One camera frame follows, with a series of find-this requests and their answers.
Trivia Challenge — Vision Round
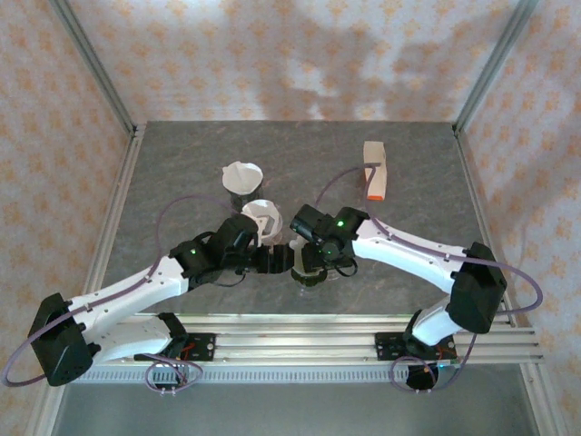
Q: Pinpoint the white orange filter box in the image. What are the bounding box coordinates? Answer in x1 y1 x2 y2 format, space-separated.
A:
362 140 389 203

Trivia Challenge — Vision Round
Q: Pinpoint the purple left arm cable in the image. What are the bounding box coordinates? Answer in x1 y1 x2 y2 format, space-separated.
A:
2 195 236 396

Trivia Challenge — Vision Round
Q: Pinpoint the dark green coffee dripper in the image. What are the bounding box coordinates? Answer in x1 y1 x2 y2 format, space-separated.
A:
291 266 329 289

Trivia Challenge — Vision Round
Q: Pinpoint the aluminium frame post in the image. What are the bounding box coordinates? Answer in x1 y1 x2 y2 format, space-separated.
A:
47 0 140 137
452 0 541 134

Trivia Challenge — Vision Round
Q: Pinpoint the aluminium table side rail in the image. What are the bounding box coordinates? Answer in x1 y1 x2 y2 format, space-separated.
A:
453 126 518 328
72 124 147 328

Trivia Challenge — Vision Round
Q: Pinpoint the smoky grey glass carafe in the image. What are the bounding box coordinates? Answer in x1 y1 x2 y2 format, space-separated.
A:
230 193 255 215

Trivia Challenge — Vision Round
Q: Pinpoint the grey slotted cable duct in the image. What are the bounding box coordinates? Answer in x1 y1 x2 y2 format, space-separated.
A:
85 362 439 386

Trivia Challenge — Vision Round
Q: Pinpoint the aluminium frame leg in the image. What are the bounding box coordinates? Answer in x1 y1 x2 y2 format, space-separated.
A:
25 385 69 436
519 362 571 436

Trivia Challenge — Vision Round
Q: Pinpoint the aluminium mounting rail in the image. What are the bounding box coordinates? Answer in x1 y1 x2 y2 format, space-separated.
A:
53 312 546 365

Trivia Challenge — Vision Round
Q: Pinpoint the clear coffee dripper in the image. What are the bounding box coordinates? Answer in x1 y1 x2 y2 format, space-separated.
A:
240 199 285 249

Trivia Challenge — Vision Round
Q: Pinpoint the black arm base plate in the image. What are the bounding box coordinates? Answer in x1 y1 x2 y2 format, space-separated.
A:
179 332 217 363
374 331 458 363

